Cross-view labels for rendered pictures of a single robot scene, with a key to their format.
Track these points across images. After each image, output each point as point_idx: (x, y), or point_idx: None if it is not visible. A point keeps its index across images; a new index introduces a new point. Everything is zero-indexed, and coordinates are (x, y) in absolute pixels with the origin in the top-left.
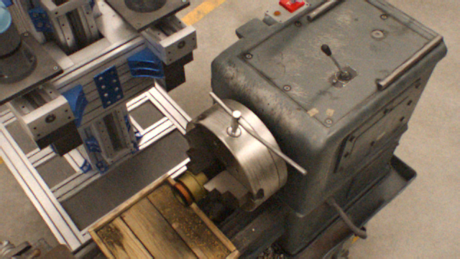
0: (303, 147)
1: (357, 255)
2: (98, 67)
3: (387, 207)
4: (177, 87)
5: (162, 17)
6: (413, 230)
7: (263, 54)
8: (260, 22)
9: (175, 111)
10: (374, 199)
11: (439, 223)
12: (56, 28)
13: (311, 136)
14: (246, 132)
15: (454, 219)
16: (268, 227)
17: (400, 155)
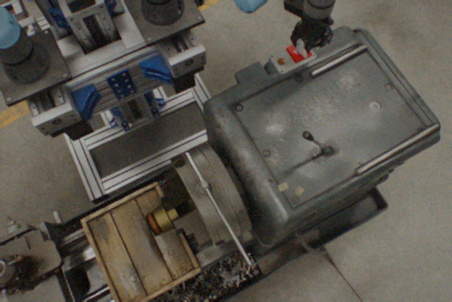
0: (266, 217)
1: None
2: (110, 70)
3: None
4: (208, 54)
5: (173, 34)
6: (378, 229)
7: (253, 108)
8: (261, 69)
9: (197, 84)
10: (344, 220)
11: (402, 228)
12: (73, 30)
13: (274, 211)
14: (216, 191)
15: (416, 226)
16: (232, 249)
17: None
